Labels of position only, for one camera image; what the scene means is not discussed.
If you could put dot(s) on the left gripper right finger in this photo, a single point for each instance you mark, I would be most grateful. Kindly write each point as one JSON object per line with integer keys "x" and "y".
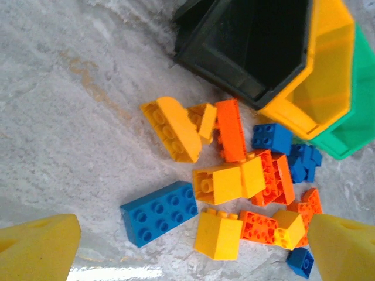
{"x": 345, "y": 254}

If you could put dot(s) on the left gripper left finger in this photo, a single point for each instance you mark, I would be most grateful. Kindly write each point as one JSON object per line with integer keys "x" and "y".
{"x": 35, "y": 251}

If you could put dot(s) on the blue two-by-four lego brick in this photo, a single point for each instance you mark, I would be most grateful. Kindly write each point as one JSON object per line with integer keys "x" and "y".
{"x": 159, "y": 213}

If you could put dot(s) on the yellow curved long lego brick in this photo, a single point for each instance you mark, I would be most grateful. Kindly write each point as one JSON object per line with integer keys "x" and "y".
{"x": 178, "y": 126}

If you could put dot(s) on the small yellow lego brick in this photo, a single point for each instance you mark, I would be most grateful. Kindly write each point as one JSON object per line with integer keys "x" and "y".
{"x": 206, "y": 121}

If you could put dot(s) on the green plastic bin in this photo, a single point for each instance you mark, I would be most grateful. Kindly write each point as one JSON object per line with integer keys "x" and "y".
{"x": 361, "y": 117}

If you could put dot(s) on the yellow plastic bin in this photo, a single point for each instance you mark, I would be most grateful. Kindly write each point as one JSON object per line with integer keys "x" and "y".
{"x": 325, "y": 76}

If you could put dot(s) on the black plastic bin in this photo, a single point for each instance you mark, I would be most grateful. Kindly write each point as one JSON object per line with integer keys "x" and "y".
{"x": 234, "y": 38}

